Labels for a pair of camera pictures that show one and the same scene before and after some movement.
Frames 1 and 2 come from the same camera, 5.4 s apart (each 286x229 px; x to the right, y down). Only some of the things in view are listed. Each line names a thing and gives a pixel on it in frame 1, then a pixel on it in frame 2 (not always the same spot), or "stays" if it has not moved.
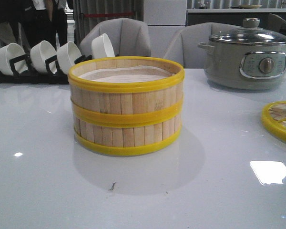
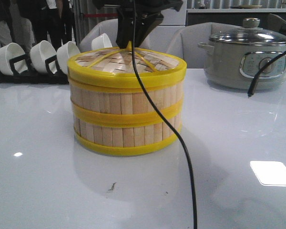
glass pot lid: x=251 y=34 stays
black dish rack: x=23 y=73 stays
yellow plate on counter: x=249 y=6 stays
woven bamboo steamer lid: x=279 y=118 → x=113 y=67
